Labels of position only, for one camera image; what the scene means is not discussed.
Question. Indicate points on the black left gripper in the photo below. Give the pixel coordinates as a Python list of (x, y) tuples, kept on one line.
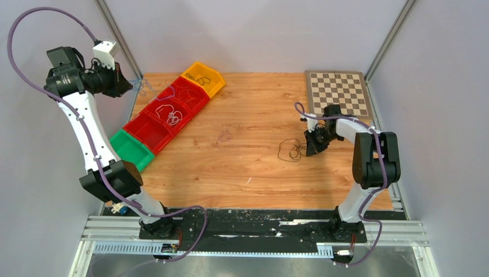
[(119, 85)]

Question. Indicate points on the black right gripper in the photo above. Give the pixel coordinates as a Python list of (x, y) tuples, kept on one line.
[(313, 148)]

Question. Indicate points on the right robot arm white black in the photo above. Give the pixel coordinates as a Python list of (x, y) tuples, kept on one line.
[(375, 162)]

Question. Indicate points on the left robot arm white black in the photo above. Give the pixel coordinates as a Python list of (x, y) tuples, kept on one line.
[(108, 177)]

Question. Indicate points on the red plastic bin middle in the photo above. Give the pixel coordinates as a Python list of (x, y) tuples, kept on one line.
[(169, 112)]

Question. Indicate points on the red plastic bin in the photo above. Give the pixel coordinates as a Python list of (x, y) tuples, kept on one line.
[(188, 93), (151, 132), (169, 112)]

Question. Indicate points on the red plastic bin near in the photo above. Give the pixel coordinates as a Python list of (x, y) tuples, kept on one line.
[(151, 132)]

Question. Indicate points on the green plastic bin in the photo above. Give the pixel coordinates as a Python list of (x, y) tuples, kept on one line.
[(130, 149)]

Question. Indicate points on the red plastic bin far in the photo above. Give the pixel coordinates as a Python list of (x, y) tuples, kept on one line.
[(188, 93)]

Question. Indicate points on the wooden chessboard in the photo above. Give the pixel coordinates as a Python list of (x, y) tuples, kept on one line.
[(345, 88)]

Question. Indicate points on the yellow plastic bin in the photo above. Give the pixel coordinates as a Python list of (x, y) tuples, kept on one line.
[(210, 80)]

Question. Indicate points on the small white blue toy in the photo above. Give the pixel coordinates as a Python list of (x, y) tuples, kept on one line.
[(119, 208)]

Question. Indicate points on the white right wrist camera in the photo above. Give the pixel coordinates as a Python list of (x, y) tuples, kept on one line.
[(311, 121)]

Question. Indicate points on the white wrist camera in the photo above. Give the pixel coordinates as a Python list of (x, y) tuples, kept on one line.
[(105, 52), (311, 121)]

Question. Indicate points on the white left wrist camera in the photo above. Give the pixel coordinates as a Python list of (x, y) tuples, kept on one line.
[(105, 52)]

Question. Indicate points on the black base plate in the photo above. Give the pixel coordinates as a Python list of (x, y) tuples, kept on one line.
[(189, 228)]

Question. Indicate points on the aluminium frame rail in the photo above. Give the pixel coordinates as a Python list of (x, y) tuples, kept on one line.
[(389, 233)]

